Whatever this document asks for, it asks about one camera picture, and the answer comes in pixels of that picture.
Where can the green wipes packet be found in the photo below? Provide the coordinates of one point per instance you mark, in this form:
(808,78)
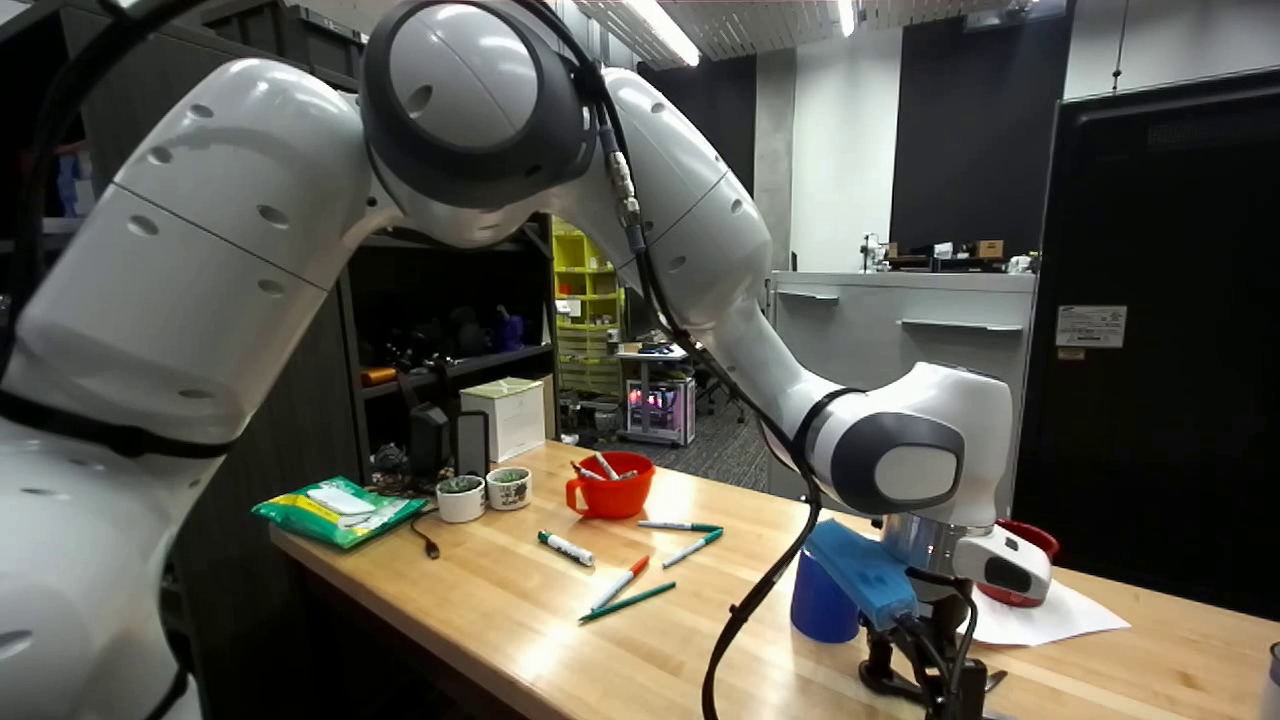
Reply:
(333,508)

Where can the white paper label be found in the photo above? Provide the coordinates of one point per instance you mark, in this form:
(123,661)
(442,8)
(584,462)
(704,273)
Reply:
(1092,328)

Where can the black cabinet door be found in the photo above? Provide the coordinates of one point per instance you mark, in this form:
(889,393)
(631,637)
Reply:
(1173,442)

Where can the pale spoon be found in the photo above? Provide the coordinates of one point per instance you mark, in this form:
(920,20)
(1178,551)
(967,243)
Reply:
(607,464)

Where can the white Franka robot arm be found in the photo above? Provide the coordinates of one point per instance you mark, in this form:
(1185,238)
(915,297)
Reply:
(267,264)

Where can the white box device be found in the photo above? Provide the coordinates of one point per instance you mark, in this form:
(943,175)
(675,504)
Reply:
(512,417)

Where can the orange pen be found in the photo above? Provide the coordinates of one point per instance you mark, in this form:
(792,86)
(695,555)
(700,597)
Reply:
(626,583)

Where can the green pen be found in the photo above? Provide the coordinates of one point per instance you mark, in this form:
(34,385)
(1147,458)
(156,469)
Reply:
(631,600)
(697,547)

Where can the white marker green cap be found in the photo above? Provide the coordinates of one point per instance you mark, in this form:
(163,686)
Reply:
(565,551)

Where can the small white plant pot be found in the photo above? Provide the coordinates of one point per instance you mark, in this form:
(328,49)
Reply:
(511,491)
(463,502)

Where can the silver pen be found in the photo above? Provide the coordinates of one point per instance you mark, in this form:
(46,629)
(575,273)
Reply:
(675,525)

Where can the dark red mug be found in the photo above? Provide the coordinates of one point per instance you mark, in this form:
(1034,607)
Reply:
(1041,537)

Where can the ceiling strip light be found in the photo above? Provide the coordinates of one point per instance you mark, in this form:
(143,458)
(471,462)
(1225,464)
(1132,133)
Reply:
(666,31)
(848,18)

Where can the yellow storage bin rack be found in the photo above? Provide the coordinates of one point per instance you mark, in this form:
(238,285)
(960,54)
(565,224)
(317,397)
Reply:
(584,321)

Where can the black desktop speaker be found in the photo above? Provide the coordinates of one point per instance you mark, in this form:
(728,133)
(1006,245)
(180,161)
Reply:
(472,442)
(429,447)

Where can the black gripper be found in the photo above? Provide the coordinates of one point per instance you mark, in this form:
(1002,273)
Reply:
(935,623)

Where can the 3D printer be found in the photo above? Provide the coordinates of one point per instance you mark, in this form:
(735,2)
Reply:
(656,411)

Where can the dark blue jug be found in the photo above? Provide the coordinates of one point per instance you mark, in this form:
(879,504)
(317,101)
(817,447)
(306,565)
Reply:
(511,328)

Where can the white paper sheet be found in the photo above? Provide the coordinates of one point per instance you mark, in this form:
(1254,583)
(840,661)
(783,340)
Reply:
(1067,615)

